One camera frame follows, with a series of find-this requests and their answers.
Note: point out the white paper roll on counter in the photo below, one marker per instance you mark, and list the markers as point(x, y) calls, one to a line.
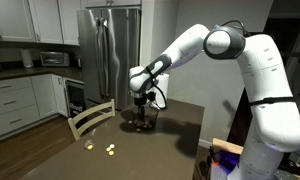
point(26, 58)

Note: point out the white lower kitchen cabinets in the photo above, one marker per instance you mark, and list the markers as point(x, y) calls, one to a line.
point(27, 101)

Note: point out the yellow candy piece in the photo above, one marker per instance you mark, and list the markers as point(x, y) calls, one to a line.
point(110, 149)

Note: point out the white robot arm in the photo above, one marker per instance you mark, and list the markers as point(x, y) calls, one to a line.
point(275, 124)

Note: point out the white kitchen cabinets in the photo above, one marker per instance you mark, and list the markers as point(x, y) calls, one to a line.
point(39, 21)
point(27, 101)

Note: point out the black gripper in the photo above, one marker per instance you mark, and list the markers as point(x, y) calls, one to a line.
point(140, 100)

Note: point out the cream wooden chair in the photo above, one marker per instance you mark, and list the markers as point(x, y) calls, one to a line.
point(84, 120)

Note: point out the stainless steel refrigerator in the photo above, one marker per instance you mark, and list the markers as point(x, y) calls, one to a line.
point(109, 40)

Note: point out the clear wrapped candy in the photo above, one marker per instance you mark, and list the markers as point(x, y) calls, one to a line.
point(89, 145)

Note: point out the white upper kitchen cabinets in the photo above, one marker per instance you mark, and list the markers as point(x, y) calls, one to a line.
point(39, 21)

